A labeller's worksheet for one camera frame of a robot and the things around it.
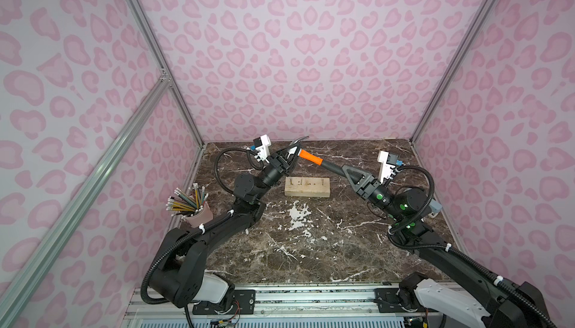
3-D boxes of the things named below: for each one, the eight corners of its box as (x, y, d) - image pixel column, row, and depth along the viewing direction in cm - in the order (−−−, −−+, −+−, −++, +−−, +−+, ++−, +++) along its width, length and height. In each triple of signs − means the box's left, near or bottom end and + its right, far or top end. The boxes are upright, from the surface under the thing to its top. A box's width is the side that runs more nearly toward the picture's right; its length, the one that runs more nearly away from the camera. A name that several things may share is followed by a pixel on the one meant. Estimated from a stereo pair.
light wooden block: (285, 197, 101) (284, 191, 97) (285, 182, 106) (285, 176, 103) (329, 197, 101) (330, 191, 97) (327, 182, 106) (328, 176, 102)
